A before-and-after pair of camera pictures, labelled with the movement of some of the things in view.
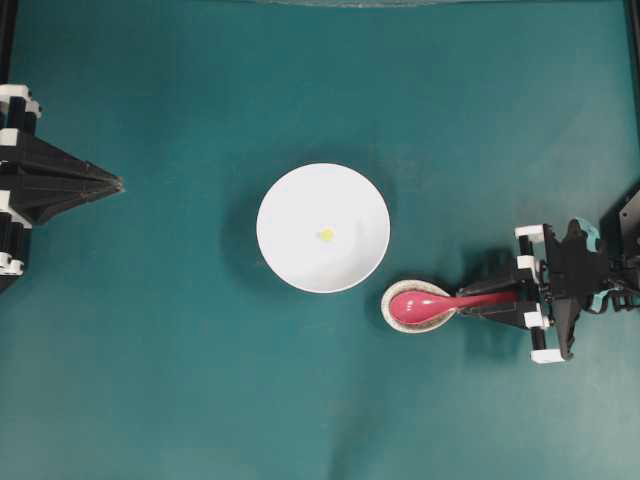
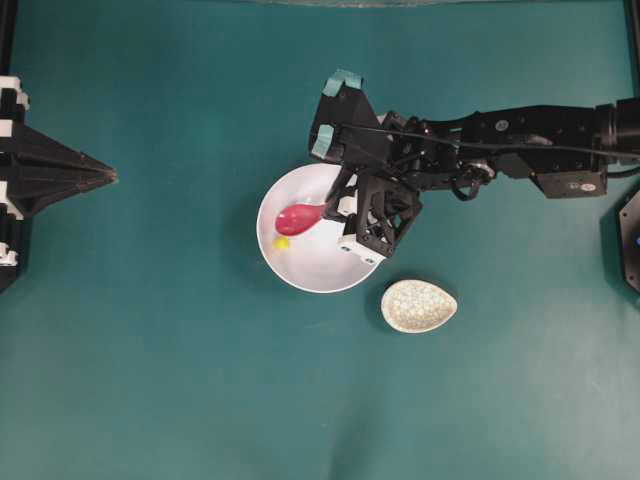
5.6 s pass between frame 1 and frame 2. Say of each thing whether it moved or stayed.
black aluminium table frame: stayed
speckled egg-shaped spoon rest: stayed
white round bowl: stayed
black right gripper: moved
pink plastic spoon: moved
